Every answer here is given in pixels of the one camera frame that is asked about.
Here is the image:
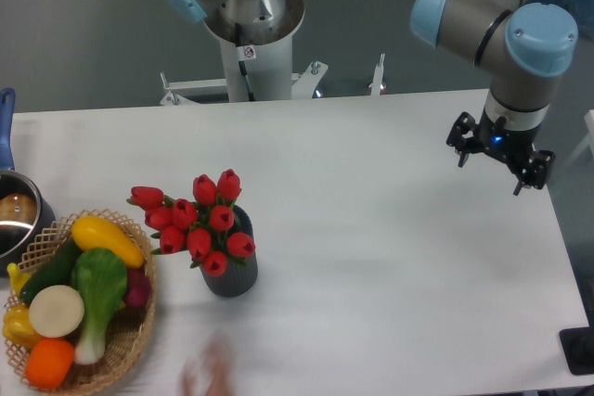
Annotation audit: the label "yellow squash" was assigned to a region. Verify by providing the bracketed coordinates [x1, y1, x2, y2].
[71, 215, 146, 269]

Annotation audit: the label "black device at table edge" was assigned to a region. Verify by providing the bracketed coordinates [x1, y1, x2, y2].
[559, 327, 593, 376]

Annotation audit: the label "white metal base frame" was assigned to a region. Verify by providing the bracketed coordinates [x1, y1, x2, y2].
[159, 53, 387, 106]

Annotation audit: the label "black cable on pedestal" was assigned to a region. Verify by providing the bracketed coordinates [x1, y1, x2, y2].
[234, 23, 256, 102]

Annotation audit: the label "white round radish slice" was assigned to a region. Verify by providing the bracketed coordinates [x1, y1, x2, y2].
[29, 285, 84, 338]

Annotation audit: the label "dark grey ribbed vase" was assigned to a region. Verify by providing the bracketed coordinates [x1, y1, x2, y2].
[200, 206, 258, 298]

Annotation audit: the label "yellow bell pepper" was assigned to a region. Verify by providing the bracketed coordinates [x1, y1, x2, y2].
[2, 303, 43, 350]

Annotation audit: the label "white object right edge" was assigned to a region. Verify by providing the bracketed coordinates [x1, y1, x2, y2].
[564, 109, 593, 168]

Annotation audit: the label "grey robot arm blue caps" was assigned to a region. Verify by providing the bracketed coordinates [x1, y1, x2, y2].
[166, 0, 578, 189]

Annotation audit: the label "purple red onion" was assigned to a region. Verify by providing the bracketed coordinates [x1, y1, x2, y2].
[123, 269, 152, 308]

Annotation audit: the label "green bok choy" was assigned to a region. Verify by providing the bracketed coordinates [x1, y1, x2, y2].
[71, 248, 127, 365]

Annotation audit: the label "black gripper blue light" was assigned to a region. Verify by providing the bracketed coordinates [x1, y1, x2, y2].
[445, 111, 556, 196]

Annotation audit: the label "red tulip bouquet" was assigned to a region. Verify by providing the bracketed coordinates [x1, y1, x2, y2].
[127, 169, 256, 277]

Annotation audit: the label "yellow banana tip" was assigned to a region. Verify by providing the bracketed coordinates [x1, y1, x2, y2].
[6, 262, 32, 296]

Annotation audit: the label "blurred human hand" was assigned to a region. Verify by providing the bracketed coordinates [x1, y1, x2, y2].
[179, 336, 234, 396]

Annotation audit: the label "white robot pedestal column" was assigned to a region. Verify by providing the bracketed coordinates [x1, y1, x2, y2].
[219, 36, 293, 103]

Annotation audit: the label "orange fruit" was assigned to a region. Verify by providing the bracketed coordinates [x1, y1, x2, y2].
[24, 339, 74, 390]

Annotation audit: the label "dark green cucumber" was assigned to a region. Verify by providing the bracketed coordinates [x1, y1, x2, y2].
[19, 238, 83, 305]

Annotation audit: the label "blue handled steel saucepan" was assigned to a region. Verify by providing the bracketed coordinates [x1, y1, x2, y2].
[1, 87, 55, 278]

